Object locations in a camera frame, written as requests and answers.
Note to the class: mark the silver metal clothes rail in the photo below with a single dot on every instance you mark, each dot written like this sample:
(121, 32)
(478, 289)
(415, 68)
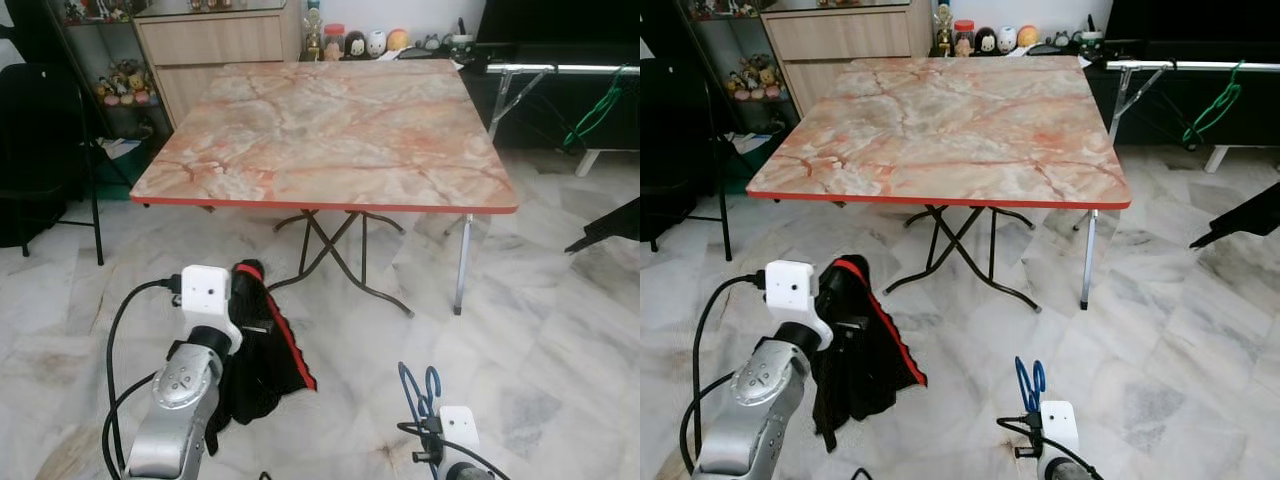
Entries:
(1180, 66)
(560, 69)

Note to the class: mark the green plastic clothes hanger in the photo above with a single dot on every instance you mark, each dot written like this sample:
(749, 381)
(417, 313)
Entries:
(1212, 113)
(592, 115)

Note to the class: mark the small gold trophy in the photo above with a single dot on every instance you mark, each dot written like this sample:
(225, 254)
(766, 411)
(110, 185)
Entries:
(314, 40)
(943, 38)

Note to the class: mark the black TV stand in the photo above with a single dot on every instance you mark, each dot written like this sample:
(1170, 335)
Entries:
(1160, 120)
(540, 125)

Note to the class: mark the white round doll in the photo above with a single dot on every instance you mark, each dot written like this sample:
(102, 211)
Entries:
(376, 42)
(1007, 40)

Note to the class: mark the glass display shelf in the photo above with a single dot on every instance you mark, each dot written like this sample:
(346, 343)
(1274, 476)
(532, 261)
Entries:
(760, 103)
(130, 107)

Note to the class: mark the blue plastic clothes hanger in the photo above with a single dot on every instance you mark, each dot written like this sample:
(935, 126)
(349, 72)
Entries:
(408, 390)
(1022, 385)

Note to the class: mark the marble pattern folding table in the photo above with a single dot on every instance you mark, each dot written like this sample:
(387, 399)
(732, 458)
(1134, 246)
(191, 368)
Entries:
(950, 130)
(330, 130)

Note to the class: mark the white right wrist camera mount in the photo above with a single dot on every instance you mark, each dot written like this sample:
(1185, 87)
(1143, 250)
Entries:
(460, 430)
(1060, 425)

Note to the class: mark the orange round doll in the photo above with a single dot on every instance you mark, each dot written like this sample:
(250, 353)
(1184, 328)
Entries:
(1028, 37)
(398, 40)

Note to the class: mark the light wooden cabinet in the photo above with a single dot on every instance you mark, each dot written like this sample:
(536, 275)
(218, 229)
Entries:
(840, 40)
(210, 45)

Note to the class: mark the red lid jar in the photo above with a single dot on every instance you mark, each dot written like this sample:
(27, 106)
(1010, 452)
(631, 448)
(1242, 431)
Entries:
(334, 45)
(963, 42)

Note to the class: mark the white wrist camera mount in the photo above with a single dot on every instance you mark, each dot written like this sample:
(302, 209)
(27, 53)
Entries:
(460, 430)
(205, 290)
(1060, 425)
(790, 285)

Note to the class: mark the black garment red trim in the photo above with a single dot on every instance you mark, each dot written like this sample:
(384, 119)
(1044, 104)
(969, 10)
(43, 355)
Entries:
(265, 370)
(860, 370)

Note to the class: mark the black flat television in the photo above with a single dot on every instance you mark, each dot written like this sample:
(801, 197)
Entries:
(1190, 18)
(560, 20)

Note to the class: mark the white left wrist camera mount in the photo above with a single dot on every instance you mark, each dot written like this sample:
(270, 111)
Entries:
(790, 285)
(205, 290)

